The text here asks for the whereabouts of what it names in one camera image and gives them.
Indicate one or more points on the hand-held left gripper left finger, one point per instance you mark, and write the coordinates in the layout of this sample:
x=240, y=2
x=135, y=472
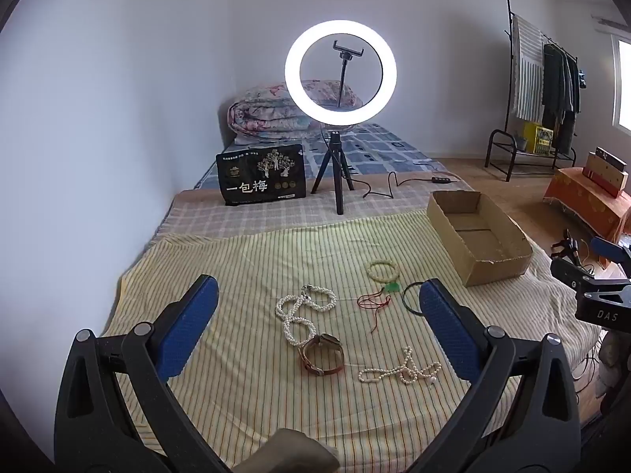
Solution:
x=192, y=325

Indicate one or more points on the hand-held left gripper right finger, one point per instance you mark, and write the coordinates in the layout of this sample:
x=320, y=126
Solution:
x=448, y=330

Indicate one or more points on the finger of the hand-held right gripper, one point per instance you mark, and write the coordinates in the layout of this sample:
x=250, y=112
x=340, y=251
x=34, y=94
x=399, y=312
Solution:
x=609, y=250
x=567, y=270

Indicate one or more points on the cardboard box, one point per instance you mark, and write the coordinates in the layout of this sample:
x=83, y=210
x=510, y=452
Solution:
x=493, y=271

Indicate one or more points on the small black device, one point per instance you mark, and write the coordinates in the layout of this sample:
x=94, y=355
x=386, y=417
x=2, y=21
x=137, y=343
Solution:
x=567, y=246

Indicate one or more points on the black bangle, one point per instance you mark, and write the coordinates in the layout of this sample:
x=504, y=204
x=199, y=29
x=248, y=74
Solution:
x=405, y=301

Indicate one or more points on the orange cloth covered table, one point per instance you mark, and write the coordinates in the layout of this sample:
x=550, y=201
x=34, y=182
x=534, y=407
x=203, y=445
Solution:
x=586, y=202

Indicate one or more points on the yellow striped sheet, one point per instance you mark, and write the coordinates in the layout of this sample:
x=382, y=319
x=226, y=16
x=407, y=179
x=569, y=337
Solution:
x=236, y=281

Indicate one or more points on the red and wood box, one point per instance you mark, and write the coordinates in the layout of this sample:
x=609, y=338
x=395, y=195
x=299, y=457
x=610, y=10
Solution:
x=604, y=175

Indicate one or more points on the pink plaid blanket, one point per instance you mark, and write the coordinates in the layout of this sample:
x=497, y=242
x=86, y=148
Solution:
x=236, y=217

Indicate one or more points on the yellow box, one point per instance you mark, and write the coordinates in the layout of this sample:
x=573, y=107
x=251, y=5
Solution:
x=538, y=139

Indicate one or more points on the grey-green cloth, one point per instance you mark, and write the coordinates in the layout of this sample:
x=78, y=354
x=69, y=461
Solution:
x=291, y=451

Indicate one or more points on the black printed bag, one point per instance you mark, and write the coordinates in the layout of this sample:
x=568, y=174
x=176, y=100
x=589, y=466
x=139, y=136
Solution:
x=261, y=177

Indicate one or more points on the window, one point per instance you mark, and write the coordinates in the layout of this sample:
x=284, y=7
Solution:
x=623, y=83

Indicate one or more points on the dark hanging clothes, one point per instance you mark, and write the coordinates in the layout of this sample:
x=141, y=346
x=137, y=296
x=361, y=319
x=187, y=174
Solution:
x=559, y=88

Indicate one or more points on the black clothes rack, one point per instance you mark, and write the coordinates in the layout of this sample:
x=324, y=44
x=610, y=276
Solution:
x=507, y=83

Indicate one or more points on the striped hanging cloth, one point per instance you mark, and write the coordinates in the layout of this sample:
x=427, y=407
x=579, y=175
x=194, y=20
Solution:
x=526, y=69

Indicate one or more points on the folded floral quilt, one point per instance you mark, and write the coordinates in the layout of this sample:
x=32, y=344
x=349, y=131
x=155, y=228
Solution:
x=261, y=113

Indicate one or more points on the black phone holder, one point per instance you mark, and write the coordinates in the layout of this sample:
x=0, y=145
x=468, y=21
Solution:
x=341, y=79

